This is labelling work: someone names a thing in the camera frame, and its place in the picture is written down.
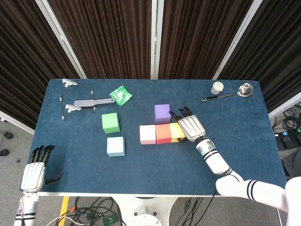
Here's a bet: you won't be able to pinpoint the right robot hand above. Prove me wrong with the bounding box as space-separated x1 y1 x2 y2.
169 106 206 143

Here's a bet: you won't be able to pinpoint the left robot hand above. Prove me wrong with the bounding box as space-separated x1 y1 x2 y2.
20 145 63 193

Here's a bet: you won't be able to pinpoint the yellow cube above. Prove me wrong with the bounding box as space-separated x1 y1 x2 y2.
169 122 187 144

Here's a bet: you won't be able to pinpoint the red cube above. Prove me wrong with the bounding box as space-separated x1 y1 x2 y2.
155 123 172 145

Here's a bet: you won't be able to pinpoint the purple cube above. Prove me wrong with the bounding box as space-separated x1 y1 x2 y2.
154 104 171 125

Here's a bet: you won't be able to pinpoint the light blue cube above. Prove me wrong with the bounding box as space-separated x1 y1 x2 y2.
106 137 126 157

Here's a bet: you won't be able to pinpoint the green cube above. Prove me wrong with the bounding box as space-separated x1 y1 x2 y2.
101 112 120 134

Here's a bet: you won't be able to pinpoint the pink cube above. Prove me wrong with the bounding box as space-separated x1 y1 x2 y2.
139 125 157 145

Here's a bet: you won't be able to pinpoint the yellow floor tape strip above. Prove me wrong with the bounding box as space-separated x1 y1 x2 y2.
60 196 70 222

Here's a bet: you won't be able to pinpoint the white medicine jar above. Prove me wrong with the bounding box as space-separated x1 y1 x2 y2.
211 81 224 95

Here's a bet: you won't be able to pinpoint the blue velvet table cloth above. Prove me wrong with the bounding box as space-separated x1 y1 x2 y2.
20 79 287 196

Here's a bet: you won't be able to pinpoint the green sachet packet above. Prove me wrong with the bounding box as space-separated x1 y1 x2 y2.
109 85 133 107

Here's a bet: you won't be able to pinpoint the green circuit board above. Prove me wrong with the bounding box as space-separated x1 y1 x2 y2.
103 215 118 226

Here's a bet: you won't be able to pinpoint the black power strip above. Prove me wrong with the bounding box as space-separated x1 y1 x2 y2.
274 131 294 149

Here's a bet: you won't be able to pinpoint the brown folding screen panel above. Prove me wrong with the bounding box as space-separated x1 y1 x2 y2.
213 0 301 120
0 0 87 135
35 0 158 80
151 0 261 80

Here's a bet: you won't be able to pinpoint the white floor cable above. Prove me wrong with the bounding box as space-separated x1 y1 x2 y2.
47 216 82 226

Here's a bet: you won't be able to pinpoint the tangled black floor cables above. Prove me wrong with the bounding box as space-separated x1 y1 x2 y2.
272 105 301 134
70 196 125 226

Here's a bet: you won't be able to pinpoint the steel ladle black handle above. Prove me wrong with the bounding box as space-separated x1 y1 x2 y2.
201 82 254 102

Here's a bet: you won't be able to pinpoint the white wire folding stand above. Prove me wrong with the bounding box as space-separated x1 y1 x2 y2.
58 79 96 121

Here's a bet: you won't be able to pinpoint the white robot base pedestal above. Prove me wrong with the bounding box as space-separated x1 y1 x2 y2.
112 196 177 226

